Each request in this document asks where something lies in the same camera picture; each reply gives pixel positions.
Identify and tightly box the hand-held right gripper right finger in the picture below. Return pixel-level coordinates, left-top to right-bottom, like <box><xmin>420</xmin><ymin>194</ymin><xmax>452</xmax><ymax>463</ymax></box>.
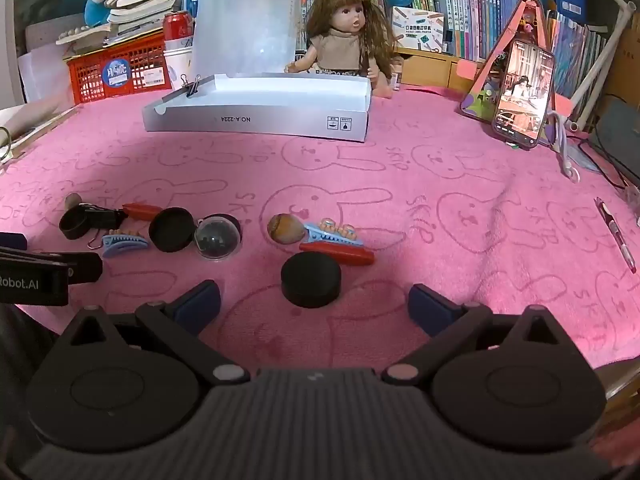
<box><xmin>382</xmin><ymin>282</ymin><xmax>578</xmax><ymax>386</ymax></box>

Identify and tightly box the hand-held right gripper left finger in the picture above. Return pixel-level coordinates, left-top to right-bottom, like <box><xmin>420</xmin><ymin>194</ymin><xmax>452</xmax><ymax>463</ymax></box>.
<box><xmin>52</xmin><ymin>280</ymin><xmax>251</xmax><ymax>386</ymax></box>

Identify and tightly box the blue toothed hair clip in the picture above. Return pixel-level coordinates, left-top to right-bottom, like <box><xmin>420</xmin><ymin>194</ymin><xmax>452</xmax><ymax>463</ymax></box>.
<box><xmin>101</xmin><ymin>227</ymin><xmax>151</xmax><ymax>259</ymax></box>
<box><xmin>302</xmin><ymin>218</ymin><xmax>365</xmax><ymax>247</ymax></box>

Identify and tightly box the clear dome capsule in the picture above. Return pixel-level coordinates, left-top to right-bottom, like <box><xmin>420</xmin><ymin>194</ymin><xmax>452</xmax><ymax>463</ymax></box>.
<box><xmin>193</xmin><ymin>213</ymin><xmax>243</xmax><ymax>262</ymax></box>

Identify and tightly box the black round lid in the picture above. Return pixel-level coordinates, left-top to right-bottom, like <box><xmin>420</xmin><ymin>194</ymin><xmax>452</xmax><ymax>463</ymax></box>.
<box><xmin>148</xmin><ymin>207</ymin><xmax>197</xmax><ymax>253</ymax></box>

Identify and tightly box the red plastic clip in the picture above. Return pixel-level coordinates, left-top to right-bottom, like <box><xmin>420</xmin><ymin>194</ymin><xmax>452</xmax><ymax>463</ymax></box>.
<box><xmin>122</xmin><ymin>202</ymin><xmax>165</xmax><ymax>222</ymax></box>
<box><xmin>299</xmin><ymin>241</ymin><xmax>376</xmax><ymax>267</ymax></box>

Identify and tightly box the black round puck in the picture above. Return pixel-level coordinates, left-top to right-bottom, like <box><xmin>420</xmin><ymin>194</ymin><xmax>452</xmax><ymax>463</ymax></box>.
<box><xmin>280</xmin><ymin>252</ymin><xmax>343</xmax><ymax>308</ymax></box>

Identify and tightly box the white cardboard box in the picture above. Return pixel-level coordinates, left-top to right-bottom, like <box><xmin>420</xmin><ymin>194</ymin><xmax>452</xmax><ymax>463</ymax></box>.
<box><xmin>142</xmin><ymin>74</ymin><xmax>372</xmax><ymax>143</ymax></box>

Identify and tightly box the pink rabbit print towel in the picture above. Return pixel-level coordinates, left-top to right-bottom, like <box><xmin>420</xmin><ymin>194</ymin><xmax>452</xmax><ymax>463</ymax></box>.
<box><xmin>0</xmin><ymin>82</ymin><xmax>640</xmax><ymax>396</ymax></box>

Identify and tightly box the open notebook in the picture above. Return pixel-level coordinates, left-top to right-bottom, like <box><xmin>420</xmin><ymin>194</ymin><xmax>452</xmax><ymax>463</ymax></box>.
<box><xmin>0</xmin><ymin>95</ymin><xmax>78</xmax><ymax>166</ymax></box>

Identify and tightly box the white plastic sheet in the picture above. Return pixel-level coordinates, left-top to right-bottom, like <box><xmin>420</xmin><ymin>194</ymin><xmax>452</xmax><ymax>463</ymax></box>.
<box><xmin>17</xmin><ymin>22</ymin><xmax>71</xmax><ymax>106</ymax></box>

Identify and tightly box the red plastic basket with label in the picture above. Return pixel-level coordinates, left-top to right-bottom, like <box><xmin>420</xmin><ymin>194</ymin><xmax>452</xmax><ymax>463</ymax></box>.
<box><xmin>64</xmin><ymin>30</ymin><xmax>168</xmax><ymax>105</ymax></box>

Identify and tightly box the pink pen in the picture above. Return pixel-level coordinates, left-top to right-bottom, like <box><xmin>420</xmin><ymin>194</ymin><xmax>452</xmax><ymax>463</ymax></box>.
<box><xmin>594</xmin><ymin>197</ymin><xmax>637</xmax><ymax>275</ymax></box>

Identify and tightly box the pink cardboard phone stand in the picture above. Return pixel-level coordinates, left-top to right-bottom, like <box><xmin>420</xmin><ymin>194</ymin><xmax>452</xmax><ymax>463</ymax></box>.
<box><xmin>460</xmin><ymin>0</ymin><xmax>576</xmax><ymax>123</ymax></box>

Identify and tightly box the white paper cup stack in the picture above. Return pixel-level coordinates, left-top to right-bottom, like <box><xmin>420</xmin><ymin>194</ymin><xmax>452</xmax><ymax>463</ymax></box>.
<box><xmin>164</xmin><ymin>37</ymin><xmax>196</xmax><ymax>92</ymax></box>

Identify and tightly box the smartphone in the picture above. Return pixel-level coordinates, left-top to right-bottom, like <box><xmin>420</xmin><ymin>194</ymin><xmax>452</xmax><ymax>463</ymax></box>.
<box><xmin>491</xmin><ymin>39</ymin><xmax>556</xmax><ymax>150</ymax></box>

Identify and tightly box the wooden drawer unit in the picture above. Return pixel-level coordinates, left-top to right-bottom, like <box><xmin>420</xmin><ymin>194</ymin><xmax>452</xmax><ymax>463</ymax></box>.
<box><xmin>400</xmin><ymin>50</ymin><xmax>488</xmax><ymax>93</ymax></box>

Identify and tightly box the red drink can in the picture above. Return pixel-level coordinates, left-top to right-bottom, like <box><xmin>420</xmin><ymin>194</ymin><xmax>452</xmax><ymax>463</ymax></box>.
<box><xmin>162</xmin><ymin>10</ymin><xmax>195</xmax><ymax>41</ymax></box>

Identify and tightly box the messy stack of books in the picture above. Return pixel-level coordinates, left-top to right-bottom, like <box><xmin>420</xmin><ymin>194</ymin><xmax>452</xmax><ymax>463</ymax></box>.
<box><xmin>56</xmin><ymin>0</ymin><xmax>185</xmax><ymax>53</ymax></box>

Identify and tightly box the brown haired doll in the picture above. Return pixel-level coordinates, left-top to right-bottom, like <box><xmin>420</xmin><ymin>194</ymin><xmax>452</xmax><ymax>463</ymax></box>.
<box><xmin>284</xmin><ymin>0</ymin><xmax>396</xmax><ymax>98</ymax></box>

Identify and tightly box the white label printer box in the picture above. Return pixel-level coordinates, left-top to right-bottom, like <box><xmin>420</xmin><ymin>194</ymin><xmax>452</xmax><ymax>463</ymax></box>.
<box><xmin>391</xmin><ymin>6</ymin><xmax>445</xmax><ymax>53</ymax></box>

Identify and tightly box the translucent clipboard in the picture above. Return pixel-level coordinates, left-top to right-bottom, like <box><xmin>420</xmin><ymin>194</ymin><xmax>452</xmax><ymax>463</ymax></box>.
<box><xmin>192</xmin><ymin>0</ymin><xmax>302</xmax><ymax>78</ymax></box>

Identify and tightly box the row of blue spine books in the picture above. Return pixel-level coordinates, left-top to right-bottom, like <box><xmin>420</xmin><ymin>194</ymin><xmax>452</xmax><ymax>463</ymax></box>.
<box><xmin>432</xmin><ymin>0</ymin><xmax>523</xmax><ymax>61</ymax></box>

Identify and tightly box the row of leaning books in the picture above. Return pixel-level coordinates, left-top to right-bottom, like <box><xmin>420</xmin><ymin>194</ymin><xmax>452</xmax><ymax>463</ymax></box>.
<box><xmin>545</xmin><ymin>10</ymin><xmax>618</xmax><ymax>98</ymax></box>

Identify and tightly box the white plastic pipe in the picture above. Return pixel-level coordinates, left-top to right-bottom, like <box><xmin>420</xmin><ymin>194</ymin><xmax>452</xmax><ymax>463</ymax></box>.
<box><xmin>570</xmin><ymin>0</ymin><xmax>633</xmax><ymax>131</ymax></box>

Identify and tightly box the row of thin comic books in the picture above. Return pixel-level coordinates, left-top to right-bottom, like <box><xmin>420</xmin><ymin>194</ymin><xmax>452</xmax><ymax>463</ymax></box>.
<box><xmin>182</xmin><ymin>0</ymin><xmax>332</xmax><ymax>52</ymax></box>

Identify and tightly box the white charging cable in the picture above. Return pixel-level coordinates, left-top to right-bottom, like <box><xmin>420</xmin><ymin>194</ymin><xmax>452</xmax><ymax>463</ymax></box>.
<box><xmin>547</xmin><ymin>110</ymin><xmax>581</xmax><ymax>181</ymax></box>

